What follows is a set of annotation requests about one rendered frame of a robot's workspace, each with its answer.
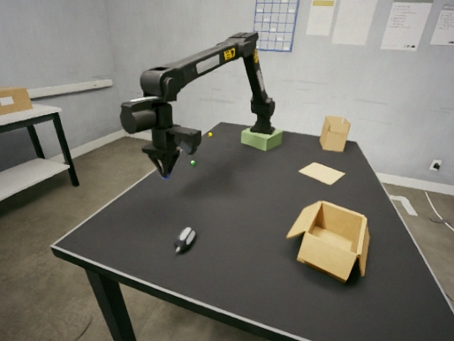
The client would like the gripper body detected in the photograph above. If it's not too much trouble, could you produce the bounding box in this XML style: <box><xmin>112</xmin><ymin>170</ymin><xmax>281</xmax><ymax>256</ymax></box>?
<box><xmin>142</xmin><ymin>125</ymin><xmax>180</xmax><ymax>160</ymax></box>

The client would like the tan flat mat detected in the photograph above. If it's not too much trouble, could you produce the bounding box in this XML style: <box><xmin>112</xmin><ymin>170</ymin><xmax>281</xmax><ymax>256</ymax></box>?
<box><xmin>299</xmin><ymin>163</ymin><xmax>344</xmax><ymax>185</ymax></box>

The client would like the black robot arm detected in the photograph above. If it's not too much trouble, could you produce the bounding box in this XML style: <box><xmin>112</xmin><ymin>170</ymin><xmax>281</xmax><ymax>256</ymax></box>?
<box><xmin>120</xmin><ymin>32</ymin><xmax>276</xmax><ymax>155</ymax></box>

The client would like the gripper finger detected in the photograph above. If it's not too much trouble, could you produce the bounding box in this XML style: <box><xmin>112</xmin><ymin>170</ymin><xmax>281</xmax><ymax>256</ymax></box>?
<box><xmin>161</xmin><ymin>152</ymin><xmax>180</xmax><ymax>174</ymax></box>
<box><xmin>148</xmin><ymin>155</ymin><xmax>172</xmax><ymax>178</ymax></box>

